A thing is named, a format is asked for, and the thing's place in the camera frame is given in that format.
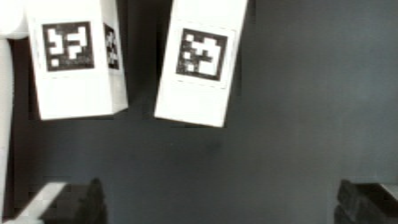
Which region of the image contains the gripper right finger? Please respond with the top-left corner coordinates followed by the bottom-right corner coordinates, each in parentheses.
top-left (334, 180), bottom-right (398, 224)

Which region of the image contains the white chair leg with marker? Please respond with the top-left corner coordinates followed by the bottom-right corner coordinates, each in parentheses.
top-left (26, 0), bottom-right (128, 120)

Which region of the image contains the white chair back part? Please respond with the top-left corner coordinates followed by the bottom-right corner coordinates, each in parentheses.
top-left (0, 0), bottom-right (28, 217)

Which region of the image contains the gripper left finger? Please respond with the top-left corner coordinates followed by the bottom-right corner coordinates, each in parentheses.
top-left (1, 178), bottom-right (108, 224)

